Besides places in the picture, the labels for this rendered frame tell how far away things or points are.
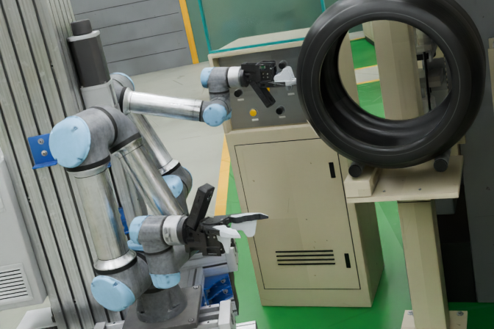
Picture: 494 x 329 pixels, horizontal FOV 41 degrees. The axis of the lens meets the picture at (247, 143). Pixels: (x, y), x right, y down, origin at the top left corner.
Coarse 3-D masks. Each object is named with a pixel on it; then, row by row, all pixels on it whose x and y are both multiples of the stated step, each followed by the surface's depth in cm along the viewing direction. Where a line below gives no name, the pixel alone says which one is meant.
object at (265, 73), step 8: (248, 64) 233; (256, 64) 232; (264, 64) 234; (272, 64) 233; (240, 72) 234; (248, 72) 234; (256, 72) 231; (264, 72) 231; (272, 72) 231; (240, 80) 234; (248, 80) 235; (256, 80) 234; (264, 80) 232; (272, 80) 232
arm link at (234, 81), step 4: (232, 68) 236; (236, 68) 235; (240, 68) 236; (228, 72) 235; (232, 72) 235; (236, 72) 234; (228, 76) 235; (232, 76) 234; (236, 76) 234; (228, 80) 235; (232, 80) 235; (236, 80) 234; (232, 84) 236; (236, 84) 235; (240, 84) 236
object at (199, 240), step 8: (208, 216) 165; (216, 216) 165; (224, 216) 164; (184, 224) 164; (200, 224) 161; (208, 224) 159; (224, 224) 161; (184, 232) 164; (192, 232) 164; (200, 232) 160; (184, 240) 164; (192, 240) 165; (200, 240) 161; (208, 240) 160; (216, 240) 159; (232, 240) 164; (192, 248) 166; (200, 248) 166; (208, 248) 161; (216, 248) 159
